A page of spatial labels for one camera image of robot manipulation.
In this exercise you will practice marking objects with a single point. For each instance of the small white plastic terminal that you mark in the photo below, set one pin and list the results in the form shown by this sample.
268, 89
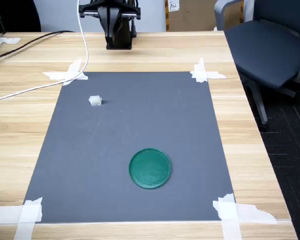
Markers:
95, 100

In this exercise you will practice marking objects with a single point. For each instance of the round green lid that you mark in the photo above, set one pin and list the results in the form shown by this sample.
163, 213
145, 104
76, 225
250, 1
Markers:
150, 168

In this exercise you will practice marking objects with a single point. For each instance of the white tape piece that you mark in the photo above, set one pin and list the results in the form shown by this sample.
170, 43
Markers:
230, 212
70, 72
25, 215
201, 73

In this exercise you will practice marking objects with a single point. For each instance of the black chair back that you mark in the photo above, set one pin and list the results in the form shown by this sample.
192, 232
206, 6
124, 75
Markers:
15, 15

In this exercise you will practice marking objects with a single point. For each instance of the brown cardboard box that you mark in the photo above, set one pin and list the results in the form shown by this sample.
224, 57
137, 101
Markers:
197, 17

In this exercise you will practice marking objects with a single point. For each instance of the dark grey mat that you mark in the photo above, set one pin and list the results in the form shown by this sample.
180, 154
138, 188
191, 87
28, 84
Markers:
130, 140

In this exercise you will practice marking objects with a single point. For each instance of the dark grey office chair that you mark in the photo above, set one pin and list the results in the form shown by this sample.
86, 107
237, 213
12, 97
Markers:
265, 50

